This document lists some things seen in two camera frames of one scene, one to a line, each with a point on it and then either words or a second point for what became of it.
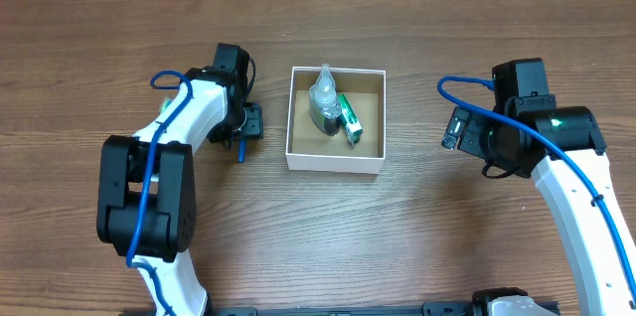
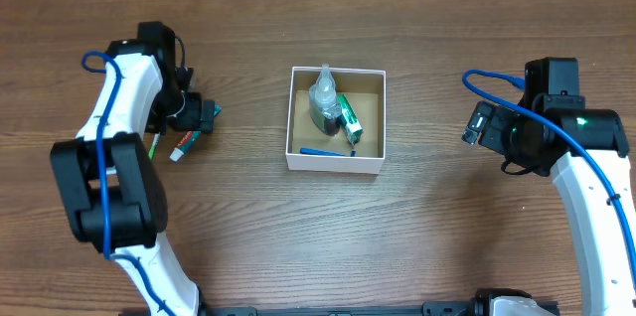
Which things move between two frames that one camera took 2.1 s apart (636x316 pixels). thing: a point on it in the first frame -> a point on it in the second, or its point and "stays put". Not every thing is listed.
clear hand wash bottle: x=325 y=103 stays put
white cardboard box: x=308 y=149 stays put
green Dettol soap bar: x=351 y=125 stays put
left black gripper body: x=252 y=124 -> x=207 y=116
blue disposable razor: x=241 y=151 -> x=322 y=152
